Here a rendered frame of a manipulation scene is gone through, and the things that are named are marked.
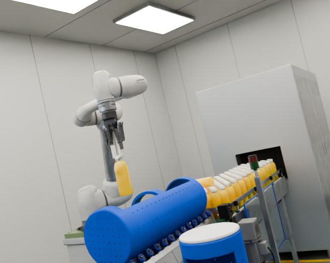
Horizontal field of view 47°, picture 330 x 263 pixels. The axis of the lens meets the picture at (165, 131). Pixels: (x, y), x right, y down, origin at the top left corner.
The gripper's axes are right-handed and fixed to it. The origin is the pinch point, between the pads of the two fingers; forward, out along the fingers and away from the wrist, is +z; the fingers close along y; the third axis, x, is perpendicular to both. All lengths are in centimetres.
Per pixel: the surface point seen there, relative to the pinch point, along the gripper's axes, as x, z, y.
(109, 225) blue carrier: -16.8, 33.4, -1.1
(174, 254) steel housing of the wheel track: 19, 60, 8
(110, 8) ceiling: 254, -192, -153
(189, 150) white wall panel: 515, 15, -220
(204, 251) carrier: -12, 50, 42
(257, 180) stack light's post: 111, 41, 31
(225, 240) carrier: -8, 47, 50
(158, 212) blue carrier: 11.1, 35.4, 8.7
